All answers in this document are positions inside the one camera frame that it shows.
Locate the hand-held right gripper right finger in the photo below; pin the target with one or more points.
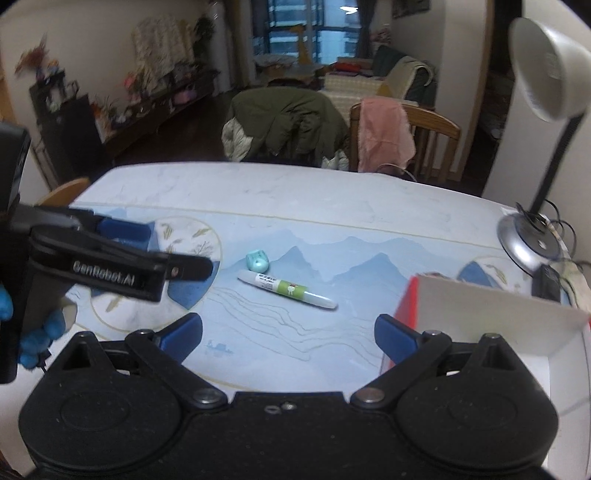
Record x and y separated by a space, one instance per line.
397 339

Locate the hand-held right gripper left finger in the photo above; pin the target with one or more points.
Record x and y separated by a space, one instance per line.
180 334

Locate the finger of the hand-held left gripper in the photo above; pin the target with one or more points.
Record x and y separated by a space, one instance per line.
189 268
124 230

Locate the teal eraser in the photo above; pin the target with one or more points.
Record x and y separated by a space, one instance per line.
257 261

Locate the red cardboard box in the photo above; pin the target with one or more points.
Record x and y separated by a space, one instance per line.
485 323

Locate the white and green pen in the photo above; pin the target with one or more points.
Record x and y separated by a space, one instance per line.
286 290

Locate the person's left hand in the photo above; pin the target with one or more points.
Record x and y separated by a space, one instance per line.
39 344

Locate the blue landscape table mat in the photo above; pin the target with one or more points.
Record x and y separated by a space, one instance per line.
351 295

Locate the light wooden chair back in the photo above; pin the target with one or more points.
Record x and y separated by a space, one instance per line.
64 190

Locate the dark wooden low cabinet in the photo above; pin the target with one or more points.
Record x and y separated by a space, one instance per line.
152 120

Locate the pink bag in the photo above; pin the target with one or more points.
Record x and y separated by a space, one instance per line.
183 96

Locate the black power adapter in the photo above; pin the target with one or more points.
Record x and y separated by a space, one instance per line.
546 281

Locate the olive green jacket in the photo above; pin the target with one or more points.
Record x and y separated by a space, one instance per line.
291 120

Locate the cream floral hanging cloth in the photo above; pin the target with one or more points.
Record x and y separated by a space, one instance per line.
161 41

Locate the orange dried flower bunch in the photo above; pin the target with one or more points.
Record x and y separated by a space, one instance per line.
32 57

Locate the white standing air conditioner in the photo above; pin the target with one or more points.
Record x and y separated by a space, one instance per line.
220 46

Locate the wooden dining chair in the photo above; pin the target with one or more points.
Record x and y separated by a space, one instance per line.
434 134

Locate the pink cloth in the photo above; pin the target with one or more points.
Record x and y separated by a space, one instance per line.
383 129

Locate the green potted plant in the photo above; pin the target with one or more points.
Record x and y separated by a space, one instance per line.
204 32

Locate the yellow toy animal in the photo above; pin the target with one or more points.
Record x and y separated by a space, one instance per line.
304 46

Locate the red cushion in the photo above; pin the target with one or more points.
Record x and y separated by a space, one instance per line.
351 68

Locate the beige sofa blanket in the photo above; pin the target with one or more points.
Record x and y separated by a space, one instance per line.
404 74

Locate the glass balcony door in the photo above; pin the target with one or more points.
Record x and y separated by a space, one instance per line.
295 18

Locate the dark green sofa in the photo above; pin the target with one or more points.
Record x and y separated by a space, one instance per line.
385 57

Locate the grey curtain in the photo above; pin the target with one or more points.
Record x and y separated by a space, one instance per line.
365 23

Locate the silver desk lamp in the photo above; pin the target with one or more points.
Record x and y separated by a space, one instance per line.
549 69

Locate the dark framed wall picture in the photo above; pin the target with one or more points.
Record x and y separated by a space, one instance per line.
411 7

